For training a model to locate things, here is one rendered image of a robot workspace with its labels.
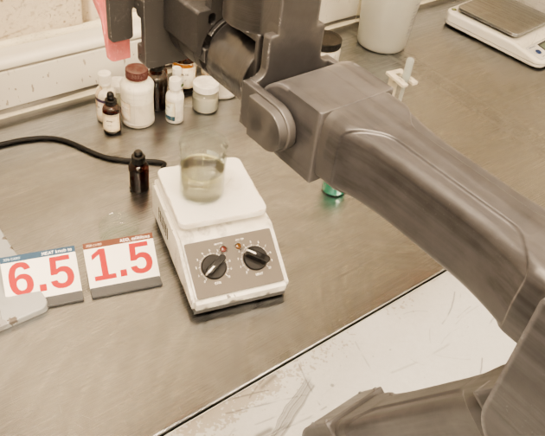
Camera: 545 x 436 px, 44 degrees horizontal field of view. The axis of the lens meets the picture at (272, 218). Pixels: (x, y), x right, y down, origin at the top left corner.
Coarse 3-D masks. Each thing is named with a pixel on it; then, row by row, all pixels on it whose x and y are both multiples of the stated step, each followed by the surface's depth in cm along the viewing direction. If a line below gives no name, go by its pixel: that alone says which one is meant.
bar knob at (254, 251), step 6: (246, 252) 86; (252, 252) 86; (258, 252) 86; (264, 252) 88; (246, 258) 87; (252, 258) 86; (258, 258) 86; (264, 258) 86; (246, 264) 86; (252, 264) 87; (258, 264) 87; (264, 264) 87
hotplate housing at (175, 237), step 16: (160, 192) 92; (160, 208) 92; (160, 224) 94; (176, 224) 87; (224, 224) 88; (240, 224) 89; (256, 224) 89; (176, 240) 86; (192, 240) 86; (176, 256) 87; (192, 288) 84; (256, 288) 87; (272, 288) 87; (192, 304) 84; (208, 304) 84; (224, 304) 86
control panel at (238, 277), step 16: (208, 240) 86; (224, 240) 87; (240, 240) 88; (256, 240) 88; (272, 240) 89; (192, 256) 85; (240, 256) 87; (272, 256) 88; (192, 272) 84; (240, 272) 86; (256, 272) 87; (272, 272) 87; (208, 288) 84; (224, 288) 85; (240, 288) 86
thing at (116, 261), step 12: (144, 240) 89; (96, 252) 87; (108, 252) 88; (120, 252) 88; (132, 252) 89; (144, 252) 89; (96, 264) 87; (108, 264) 88; (120, 264) 88; (132, 264) 88; (144, 264) 89; (96, 276) 87; (108, 276) 87; (120, 276) 88
